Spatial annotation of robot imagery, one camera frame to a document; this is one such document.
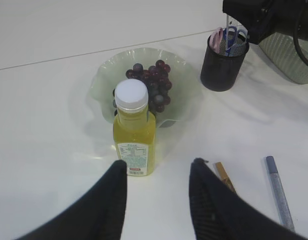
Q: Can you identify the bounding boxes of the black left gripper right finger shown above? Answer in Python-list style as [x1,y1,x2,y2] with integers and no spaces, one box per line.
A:
[189,158,304,240]

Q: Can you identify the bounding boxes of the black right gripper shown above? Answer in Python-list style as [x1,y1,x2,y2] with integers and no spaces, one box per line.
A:
[223,0,308,45]

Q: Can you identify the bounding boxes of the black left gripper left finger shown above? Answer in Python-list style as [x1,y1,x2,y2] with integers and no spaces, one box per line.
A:
[21,160,127,240]

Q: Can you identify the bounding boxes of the clear plastic ruler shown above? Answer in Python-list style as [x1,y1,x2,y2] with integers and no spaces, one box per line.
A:
[225,14,247,50]

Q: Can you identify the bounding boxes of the blue capped safety scissors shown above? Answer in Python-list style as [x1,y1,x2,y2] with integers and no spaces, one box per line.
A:
[220,26,248,57]

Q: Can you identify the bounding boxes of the pink purple scissors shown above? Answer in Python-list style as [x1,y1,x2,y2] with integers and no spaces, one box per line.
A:
[209,27,223,54]

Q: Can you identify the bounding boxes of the silver glitter pen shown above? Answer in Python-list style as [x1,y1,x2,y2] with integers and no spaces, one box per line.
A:
[265,156,295,232]

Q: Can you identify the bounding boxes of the yellow tea drink bottle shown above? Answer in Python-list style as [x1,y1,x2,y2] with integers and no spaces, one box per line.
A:
[113,78,156,177]

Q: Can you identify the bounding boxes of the purple artificial grape bunch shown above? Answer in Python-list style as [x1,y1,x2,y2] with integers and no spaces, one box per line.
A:
[112,59,173,117]

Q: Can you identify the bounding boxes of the green woven plastic basket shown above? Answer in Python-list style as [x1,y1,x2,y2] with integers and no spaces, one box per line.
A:
[259,33,308,85]

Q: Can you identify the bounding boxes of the gold glitter pen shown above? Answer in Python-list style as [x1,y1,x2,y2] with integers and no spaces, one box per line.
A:
[214,161,237,194]

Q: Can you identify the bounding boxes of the black mesh pen cup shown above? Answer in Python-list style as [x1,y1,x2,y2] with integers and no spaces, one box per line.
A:
[200,35,250,92]

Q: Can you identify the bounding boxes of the green wavy plastic plate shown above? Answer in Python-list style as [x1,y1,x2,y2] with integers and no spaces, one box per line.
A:
[89,47,203,127]

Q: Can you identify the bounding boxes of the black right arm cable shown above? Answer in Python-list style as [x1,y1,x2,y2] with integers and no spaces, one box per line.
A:
[293,0,308,72]

